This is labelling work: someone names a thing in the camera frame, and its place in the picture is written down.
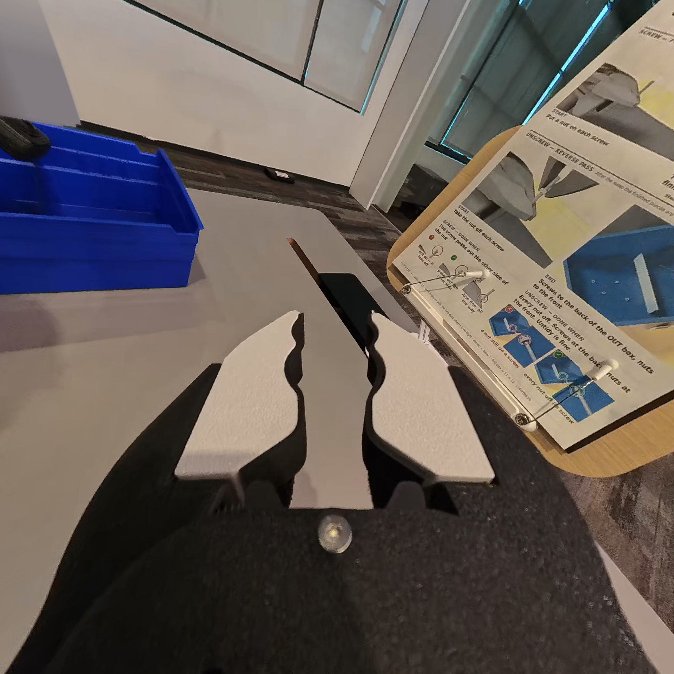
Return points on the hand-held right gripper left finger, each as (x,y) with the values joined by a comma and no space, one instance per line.
(247,410)

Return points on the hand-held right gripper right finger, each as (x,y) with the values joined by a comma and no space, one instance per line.
(426,416)

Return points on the blue plastic bin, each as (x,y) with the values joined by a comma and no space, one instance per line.
(105,247)

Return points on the black table inlay panel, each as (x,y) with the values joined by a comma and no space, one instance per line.
(347,305)

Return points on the instruction sheet on stand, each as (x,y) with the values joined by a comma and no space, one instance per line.
(589,458)

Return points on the dark box behind glass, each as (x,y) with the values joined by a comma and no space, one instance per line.
(432,184)

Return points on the printed instruction sheet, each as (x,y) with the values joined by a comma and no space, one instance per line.
(579,237)

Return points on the small black floor device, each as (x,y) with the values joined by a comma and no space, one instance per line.
(279,175)

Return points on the frosted glass window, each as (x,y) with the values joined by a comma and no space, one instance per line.
(237,31)

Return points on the glass partition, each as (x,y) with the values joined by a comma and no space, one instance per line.
(500,79)

